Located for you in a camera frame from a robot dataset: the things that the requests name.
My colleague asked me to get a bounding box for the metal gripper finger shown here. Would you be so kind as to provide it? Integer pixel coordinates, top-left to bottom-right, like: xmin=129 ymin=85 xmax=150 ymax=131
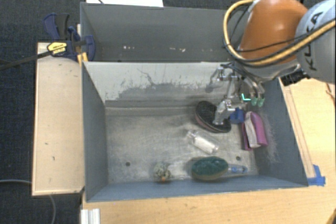
xmin=211 ymin=66 xmax=230 ymax=84
xmin=213 ymin=100 xmax=236 ymax=126

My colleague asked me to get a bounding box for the small blue object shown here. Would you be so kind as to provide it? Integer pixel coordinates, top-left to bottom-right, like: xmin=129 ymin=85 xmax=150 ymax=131
xmin=229 ymin=107 xmax=246 ymax=124

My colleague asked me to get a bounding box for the clear glass bottle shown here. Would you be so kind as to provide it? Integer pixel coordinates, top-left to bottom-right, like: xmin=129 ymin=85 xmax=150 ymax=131
xmin=184 ymin=129 xmax=220 ymax=155

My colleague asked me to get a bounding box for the purple and grey cloth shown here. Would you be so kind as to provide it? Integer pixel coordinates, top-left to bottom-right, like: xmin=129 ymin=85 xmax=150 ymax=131
xmin=241 ymin=111 xmax=269 ymax=152

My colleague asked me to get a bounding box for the grey metal bin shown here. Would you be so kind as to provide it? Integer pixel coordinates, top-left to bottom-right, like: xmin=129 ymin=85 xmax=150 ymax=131
xmin=79 ymin=2 xmax=310 ymax=203

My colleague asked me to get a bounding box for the speckled grey ball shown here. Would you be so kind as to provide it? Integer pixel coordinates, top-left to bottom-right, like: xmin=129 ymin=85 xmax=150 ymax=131
xmin=153 ymin=161 xmax=174 ymax=183

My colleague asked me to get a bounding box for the pale wood board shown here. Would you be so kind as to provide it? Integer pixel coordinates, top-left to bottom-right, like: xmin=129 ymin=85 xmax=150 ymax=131
xmin=31 ymin=41 xmax=86 ymax=196

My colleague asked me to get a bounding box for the green sponge brush clear handle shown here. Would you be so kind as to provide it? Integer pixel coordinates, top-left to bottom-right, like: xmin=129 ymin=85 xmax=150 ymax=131
xmin=191 ymin=156 xmax=249 ymax=183

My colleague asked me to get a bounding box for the black cylinder on white bracket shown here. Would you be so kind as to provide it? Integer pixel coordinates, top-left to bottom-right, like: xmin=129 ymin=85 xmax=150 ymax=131
xmin=279 ymin=65 xmax=311 ymax=87

